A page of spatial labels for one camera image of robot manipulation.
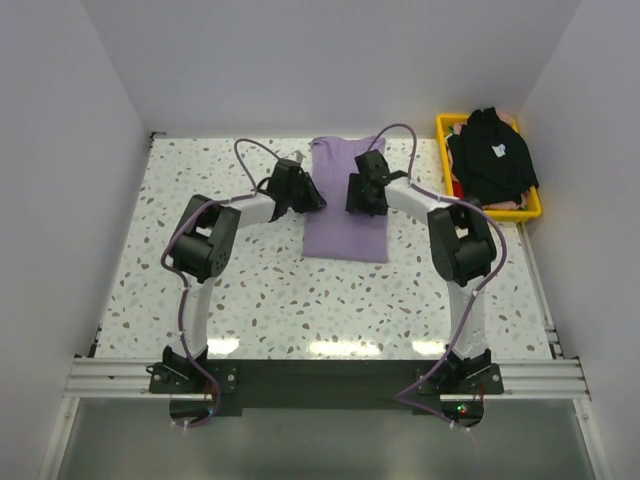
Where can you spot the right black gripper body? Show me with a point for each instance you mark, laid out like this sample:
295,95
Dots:
366,185

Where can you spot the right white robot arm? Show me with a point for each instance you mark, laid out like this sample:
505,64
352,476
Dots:
461,245

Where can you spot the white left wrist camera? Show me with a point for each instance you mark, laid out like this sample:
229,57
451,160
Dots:
296,156

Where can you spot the black t-shirt in bin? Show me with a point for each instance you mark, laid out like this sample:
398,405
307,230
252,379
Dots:
489,158

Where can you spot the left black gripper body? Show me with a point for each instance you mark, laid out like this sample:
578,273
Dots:
291,196

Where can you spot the pink garment in bin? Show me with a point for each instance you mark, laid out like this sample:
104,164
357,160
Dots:
518,204

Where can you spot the red garment in bin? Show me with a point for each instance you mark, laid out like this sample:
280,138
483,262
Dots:
458,190

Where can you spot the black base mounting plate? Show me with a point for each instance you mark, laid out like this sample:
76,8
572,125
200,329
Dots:
229,387

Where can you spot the yellow plastic bin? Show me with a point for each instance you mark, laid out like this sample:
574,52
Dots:
444,125

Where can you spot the aluminium frame rail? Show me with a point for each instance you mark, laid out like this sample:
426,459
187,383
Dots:
522,379

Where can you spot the purple t-shirt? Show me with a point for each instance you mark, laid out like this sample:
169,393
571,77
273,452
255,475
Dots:
332,232

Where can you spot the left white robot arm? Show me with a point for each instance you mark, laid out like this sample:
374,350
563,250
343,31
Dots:
201,246

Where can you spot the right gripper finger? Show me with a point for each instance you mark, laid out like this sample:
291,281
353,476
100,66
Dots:
356,199
377,204

